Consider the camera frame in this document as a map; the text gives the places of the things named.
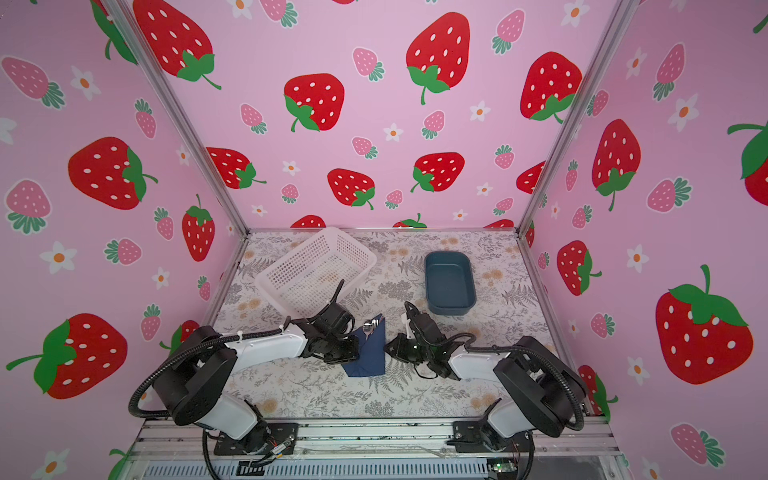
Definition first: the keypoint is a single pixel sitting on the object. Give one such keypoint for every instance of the silver spoon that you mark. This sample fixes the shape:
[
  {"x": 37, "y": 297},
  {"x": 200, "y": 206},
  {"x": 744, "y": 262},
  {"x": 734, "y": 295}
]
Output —
[{"x": 369, "y": 328}]

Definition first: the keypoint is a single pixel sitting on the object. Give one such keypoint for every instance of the dark blue paper napkin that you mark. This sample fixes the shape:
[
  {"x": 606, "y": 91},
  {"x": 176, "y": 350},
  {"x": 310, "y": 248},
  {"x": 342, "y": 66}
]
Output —
[{"x": 372, "y": 352}]

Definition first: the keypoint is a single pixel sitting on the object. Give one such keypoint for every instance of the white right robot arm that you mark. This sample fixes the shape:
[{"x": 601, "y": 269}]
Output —
[{"x": 544, "y": 394}]

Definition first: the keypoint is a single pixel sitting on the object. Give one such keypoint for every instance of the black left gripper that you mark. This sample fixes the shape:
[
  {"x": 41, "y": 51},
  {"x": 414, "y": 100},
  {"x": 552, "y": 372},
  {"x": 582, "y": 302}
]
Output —
[{"x": 353, "y": 353}]

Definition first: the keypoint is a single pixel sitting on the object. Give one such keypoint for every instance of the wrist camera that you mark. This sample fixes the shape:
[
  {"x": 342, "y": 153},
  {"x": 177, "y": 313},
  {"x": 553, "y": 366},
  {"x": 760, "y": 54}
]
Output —
[
  {"x": 334, "y": 319},
  {"x": 425, "y": 329}
]

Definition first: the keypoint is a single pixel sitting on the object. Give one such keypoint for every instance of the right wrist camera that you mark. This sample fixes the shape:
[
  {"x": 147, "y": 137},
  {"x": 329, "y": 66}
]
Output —
[{"x": 425, "y": 329}]

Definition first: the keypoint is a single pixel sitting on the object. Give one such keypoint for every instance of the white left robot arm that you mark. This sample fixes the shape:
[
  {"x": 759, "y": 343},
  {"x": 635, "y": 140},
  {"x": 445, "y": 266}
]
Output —
[{"x": 195, "y": 386}]

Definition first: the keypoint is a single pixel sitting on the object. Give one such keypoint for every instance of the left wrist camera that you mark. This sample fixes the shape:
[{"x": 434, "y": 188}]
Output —
[{"x": 334, "y": 319}]

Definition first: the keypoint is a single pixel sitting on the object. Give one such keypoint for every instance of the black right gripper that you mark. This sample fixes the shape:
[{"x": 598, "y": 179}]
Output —
[{"x": 397, "y": 349}]

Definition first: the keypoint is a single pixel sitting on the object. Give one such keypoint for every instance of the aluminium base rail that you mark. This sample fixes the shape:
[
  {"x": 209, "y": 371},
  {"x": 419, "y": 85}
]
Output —
[{"x": 395, "y": 448}]

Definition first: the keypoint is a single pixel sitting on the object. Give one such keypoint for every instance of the white perforated plastic basket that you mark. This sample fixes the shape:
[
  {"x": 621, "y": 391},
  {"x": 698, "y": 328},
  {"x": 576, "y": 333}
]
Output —
[{"x": 329, "y": 263}]

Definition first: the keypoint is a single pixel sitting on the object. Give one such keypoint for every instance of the teal plastic tray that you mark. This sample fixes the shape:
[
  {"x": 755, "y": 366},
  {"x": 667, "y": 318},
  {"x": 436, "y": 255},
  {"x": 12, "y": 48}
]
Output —
[{"x": 449, "y": 283}]

